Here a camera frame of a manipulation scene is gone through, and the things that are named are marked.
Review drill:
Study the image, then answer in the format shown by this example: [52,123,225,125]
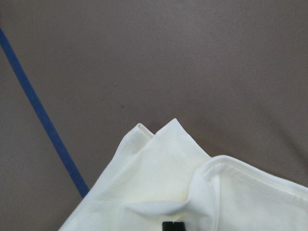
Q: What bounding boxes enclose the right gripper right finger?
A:
[174,222,186,231]

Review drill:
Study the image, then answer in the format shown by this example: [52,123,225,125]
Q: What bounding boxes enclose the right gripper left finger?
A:
[162,221,174,231]

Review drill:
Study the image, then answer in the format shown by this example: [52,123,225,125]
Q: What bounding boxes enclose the cream long-sleeve cat shirt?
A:
[61,119,308,231]

